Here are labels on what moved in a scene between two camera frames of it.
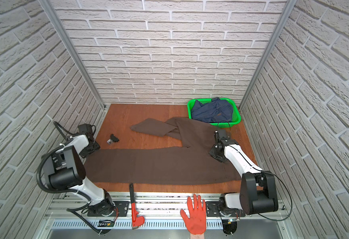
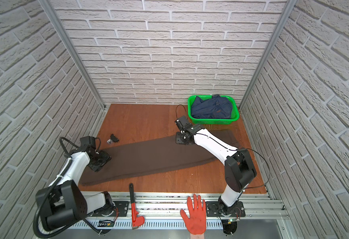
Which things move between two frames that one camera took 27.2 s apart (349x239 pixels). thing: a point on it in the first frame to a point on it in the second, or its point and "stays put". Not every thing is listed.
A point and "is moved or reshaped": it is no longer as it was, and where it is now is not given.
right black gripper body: x=214 y=152 to x=181 y=138
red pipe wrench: x=137 y=220 stays put
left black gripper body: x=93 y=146 to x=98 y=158
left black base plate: x=121 y=208 stays put
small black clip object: x=112 y=138 stays put
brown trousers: x=192 y=164 is moved or reshaped
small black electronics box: x=105 y=223 stays put
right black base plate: x=212 y=210 stays put
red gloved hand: x=196 y=223 stays put
